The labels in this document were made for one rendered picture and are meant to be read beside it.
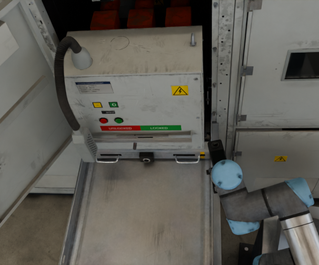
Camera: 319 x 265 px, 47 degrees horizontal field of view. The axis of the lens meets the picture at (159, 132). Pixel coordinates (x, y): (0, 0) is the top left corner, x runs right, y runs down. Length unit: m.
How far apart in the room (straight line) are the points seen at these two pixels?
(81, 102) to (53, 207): 1.38
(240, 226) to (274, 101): 0.75
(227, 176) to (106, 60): 0.59
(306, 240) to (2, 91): 1.08
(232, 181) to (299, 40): 0.61
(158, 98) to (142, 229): 0.54
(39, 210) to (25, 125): 1.19
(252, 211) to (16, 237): 1.95
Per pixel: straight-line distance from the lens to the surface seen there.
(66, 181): 2.41
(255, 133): 1.78
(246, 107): 1.62
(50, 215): 2.64
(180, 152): 1.56
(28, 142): 1.63
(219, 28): 1.32
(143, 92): 1.27
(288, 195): 0.96
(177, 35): 1.32
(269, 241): 1.60
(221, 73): 1.47
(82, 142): 1.39
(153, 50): 1.28
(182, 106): 1.33
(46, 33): 1.43
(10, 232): 2.71
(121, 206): 1.57
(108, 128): 1.48
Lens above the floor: 2.26
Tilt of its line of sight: 55 degrees down
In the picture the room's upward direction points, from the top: 12 degrees counter-clockwise
